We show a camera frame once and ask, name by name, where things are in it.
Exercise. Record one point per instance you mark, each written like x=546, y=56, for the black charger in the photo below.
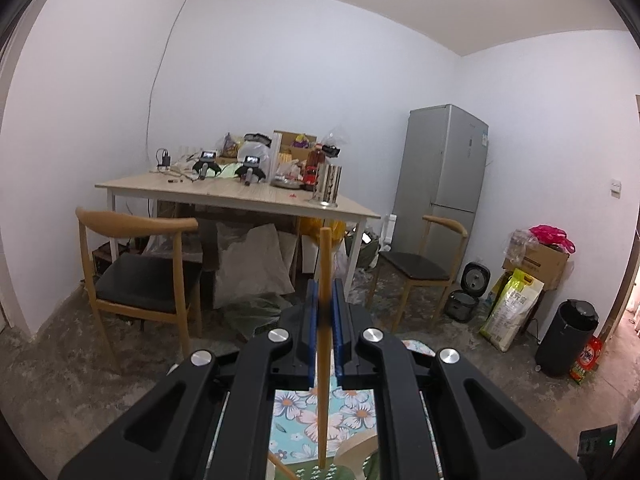
x=163, y=158

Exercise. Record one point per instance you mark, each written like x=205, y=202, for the white plastic bag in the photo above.
x=260, y=152

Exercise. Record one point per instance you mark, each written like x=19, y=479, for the dark box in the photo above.
x=102, y=260

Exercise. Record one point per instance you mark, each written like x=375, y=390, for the yellow plastic bag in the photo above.
x=309, y=232

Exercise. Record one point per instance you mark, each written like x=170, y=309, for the black trash bin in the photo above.
x=565, y=340

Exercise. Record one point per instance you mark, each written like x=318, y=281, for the grey-green plastic sheet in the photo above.
x=260, y=315

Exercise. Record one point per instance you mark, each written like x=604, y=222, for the patterned metal canister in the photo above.
x=331, y=185

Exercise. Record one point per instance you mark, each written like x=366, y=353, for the tall clear container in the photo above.
x=277, y=157

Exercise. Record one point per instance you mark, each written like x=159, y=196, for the single wooden chopstick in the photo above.
x=324, y=270

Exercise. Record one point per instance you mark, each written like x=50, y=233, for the large cardboard box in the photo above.
x=542, y=262

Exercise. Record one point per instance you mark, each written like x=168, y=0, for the pink plastic bag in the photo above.
x=550, y=236

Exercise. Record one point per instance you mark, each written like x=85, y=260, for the beige ladle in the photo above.
x=350, y=452

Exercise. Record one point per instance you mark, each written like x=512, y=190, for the wooden chair black seat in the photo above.
x=415, y=265
x=145, y=285

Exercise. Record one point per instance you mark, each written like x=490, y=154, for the silver fridge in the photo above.
x=440, y=170

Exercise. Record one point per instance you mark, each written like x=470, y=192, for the black device with screen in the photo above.
x=206, y=165
x=249, y=170

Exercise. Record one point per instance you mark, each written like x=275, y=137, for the black rice cooker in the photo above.
x=462, y=305

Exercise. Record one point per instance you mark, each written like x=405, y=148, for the brown snack bag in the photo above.
x=231, y=146

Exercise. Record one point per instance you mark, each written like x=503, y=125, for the small black object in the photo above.
x=330, y=150

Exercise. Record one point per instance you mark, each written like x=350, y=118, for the red detergent package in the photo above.
x=587, y=360

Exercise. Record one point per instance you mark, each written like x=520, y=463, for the yellow white rice sack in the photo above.
x=512, y=310

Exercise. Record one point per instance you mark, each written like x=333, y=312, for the white bottle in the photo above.
x=388, y=232

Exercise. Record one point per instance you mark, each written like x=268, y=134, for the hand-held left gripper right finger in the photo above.
x=338, y=340

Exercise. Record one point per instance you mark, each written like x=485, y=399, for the green perforated utensil holder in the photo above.
x=305, y=474

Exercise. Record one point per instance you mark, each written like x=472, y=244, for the clear plastic bag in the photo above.
x=332, y=135
x=517, y=245

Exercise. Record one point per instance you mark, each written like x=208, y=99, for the blue floral quilt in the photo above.
x=350, y=410

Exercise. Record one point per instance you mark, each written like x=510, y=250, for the white wall socket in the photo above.
x=615, y=188

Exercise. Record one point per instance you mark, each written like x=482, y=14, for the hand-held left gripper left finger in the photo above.
x=313, y=340

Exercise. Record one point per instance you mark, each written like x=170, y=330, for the wooden table white legs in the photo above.
x=240, y=195

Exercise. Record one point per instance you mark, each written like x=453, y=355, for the grey sack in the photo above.
x=250, y=265

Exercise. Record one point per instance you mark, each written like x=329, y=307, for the small cardboard box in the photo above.
x=300, y=140

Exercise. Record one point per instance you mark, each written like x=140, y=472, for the dark green bag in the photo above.
x=370, y=250

